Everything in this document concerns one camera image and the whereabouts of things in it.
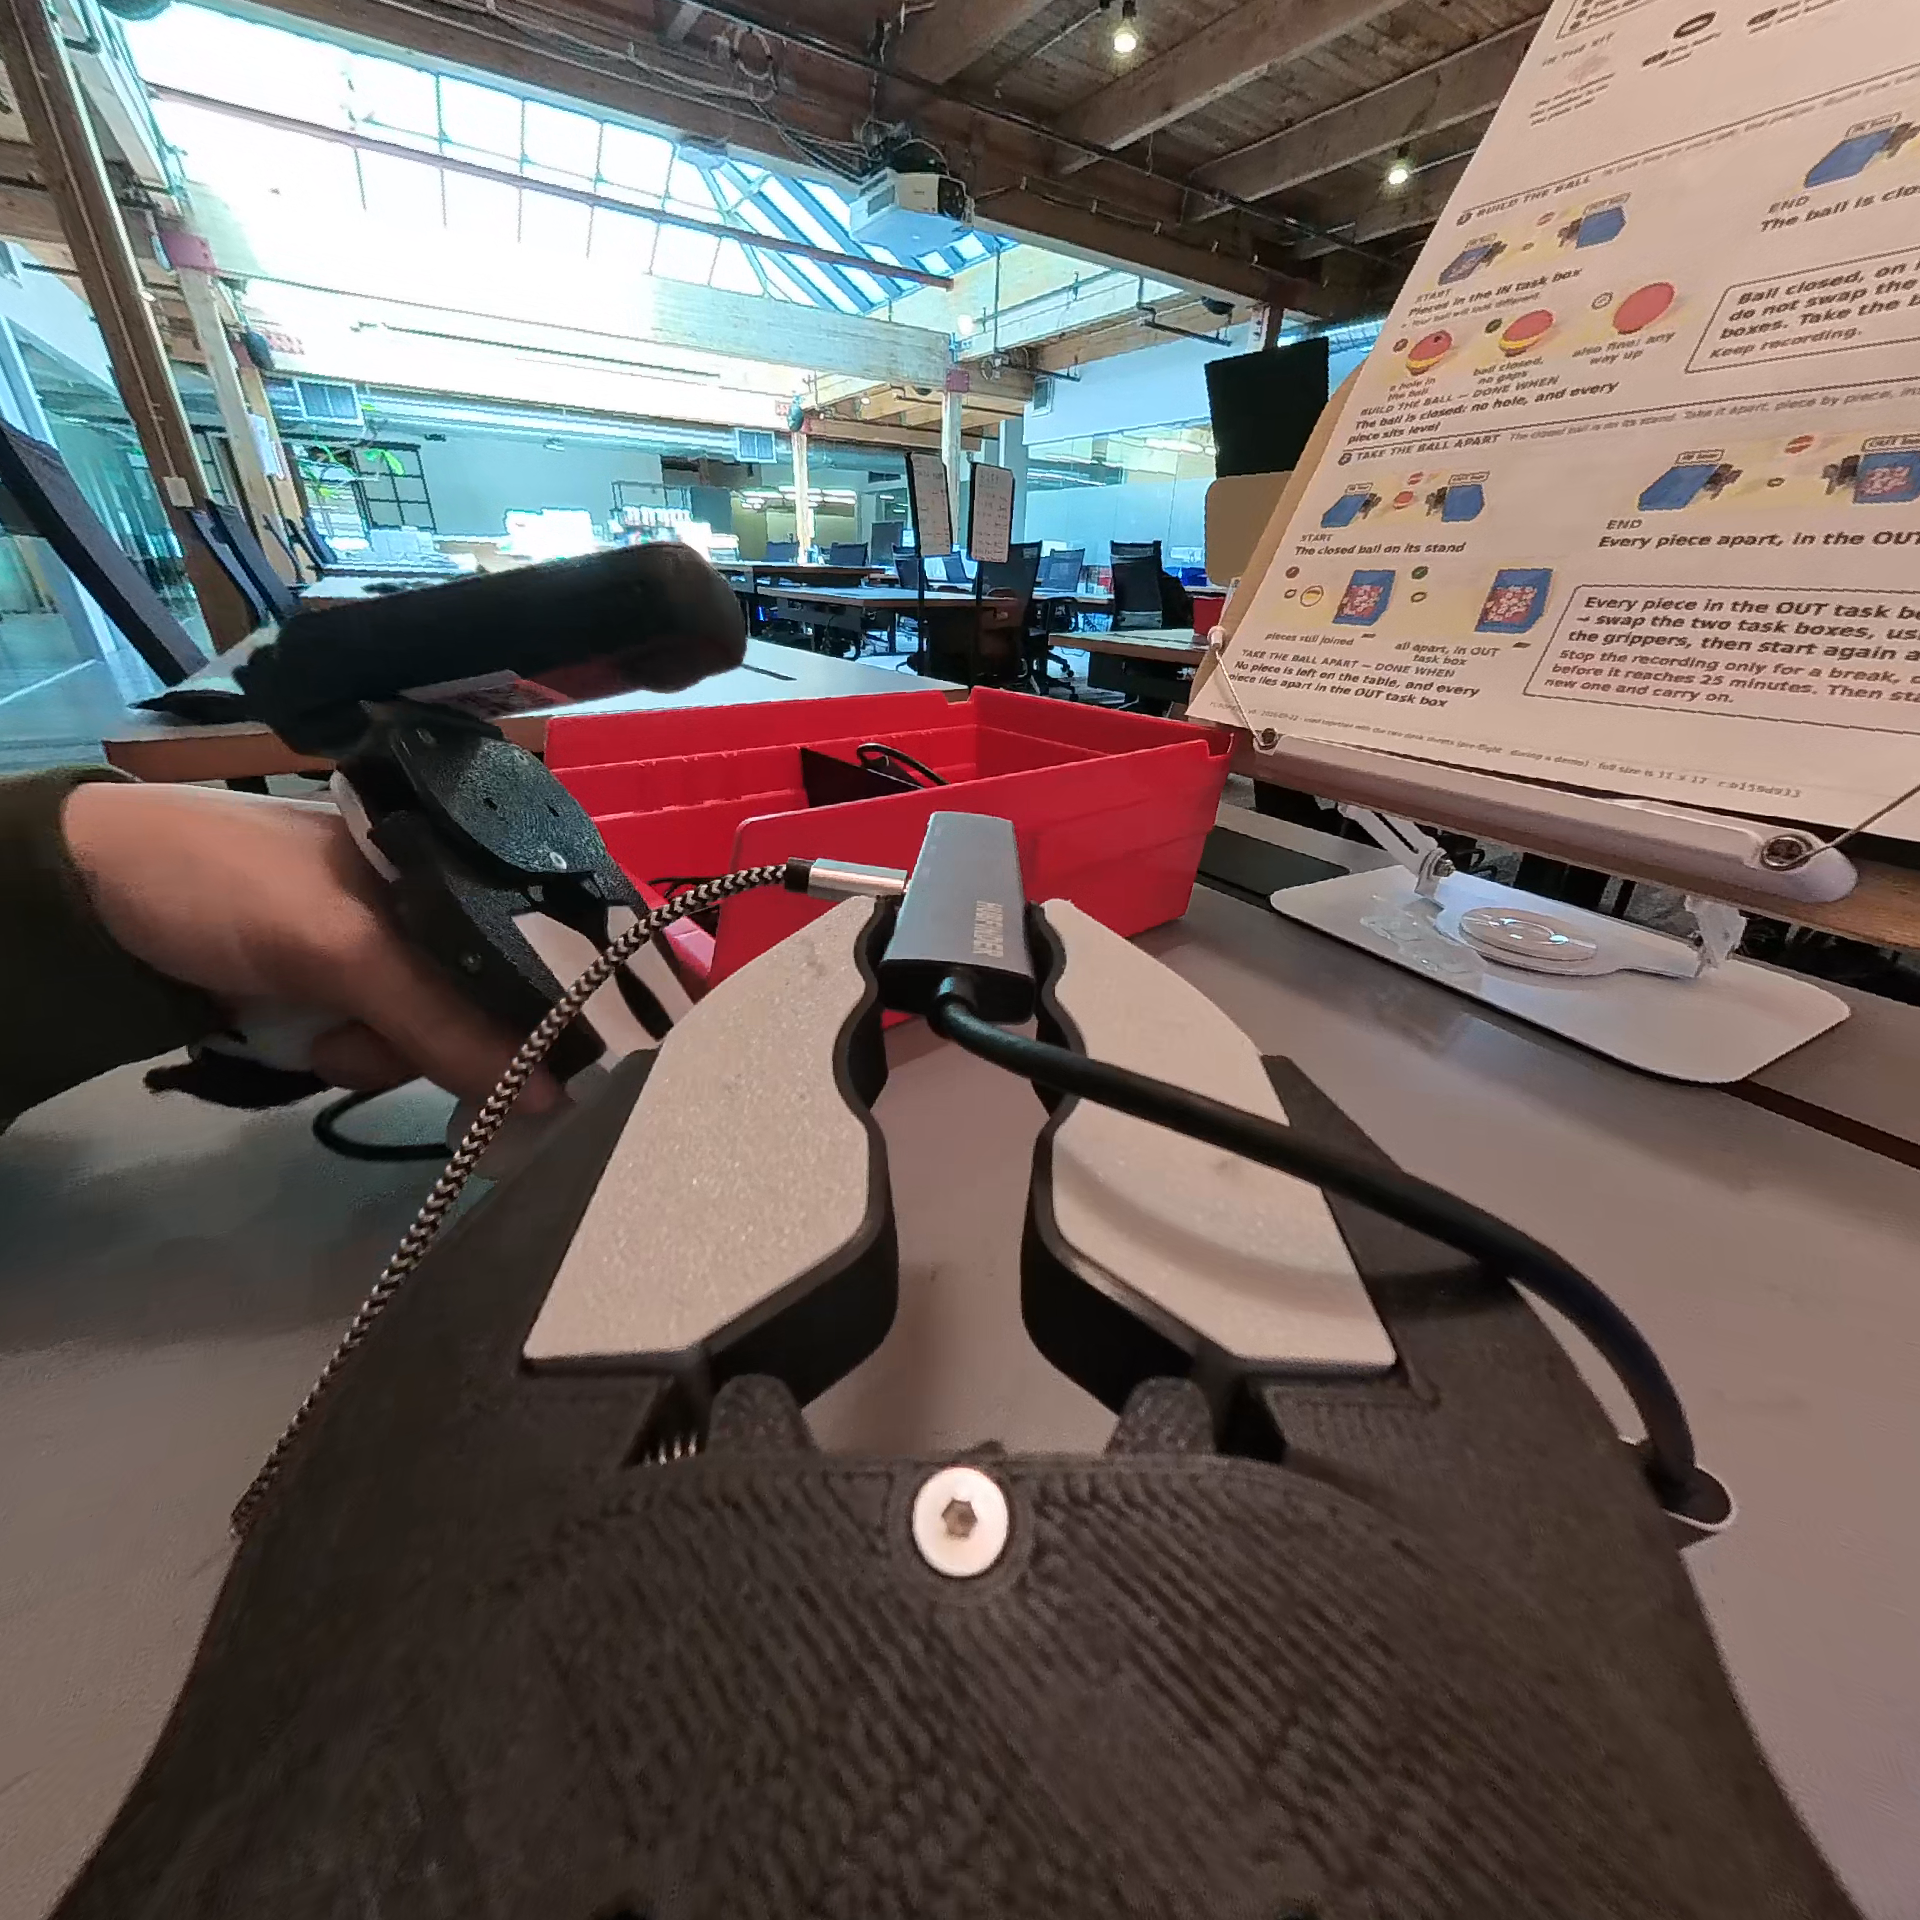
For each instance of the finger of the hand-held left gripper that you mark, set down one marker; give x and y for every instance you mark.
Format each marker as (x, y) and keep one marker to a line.
(510, 975)
(608, 960)

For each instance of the person's left hand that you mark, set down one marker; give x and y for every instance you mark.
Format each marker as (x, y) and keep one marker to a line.
(256, 915)

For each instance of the standing board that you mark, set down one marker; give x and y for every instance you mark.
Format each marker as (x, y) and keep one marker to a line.
(991, 510)
(929, 502)

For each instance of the red plastic bin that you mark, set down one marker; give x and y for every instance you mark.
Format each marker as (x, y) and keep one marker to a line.
(1109, 809)

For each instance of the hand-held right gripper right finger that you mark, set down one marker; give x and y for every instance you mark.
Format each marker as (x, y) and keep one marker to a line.
(1201, 1201)

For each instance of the black monitor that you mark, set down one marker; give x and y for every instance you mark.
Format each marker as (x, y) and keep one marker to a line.
(1266, 404)

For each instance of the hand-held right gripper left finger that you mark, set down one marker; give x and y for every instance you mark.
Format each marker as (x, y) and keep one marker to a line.
(720, 1169)

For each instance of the black office chair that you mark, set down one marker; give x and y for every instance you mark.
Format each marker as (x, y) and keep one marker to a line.
(1021, 601)

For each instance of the instruction sheet on stand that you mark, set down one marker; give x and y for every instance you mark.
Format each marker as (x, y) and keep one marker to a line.
(1575, 1005)

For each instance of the ceiling projector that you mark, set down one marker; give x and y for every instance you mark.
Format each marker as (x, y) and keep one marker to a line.
(906, 209)

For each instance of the cardboard box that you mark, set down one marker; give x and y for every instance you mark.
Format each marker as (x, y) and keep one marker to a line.
(1244, 524)

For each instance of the black easel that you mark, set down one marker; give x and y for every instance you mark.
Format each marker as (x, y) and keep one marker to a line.
(90, 555)

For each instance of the black bin divider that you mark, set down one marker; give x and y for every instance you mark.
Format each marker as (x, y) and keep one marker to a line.
(840, 780)

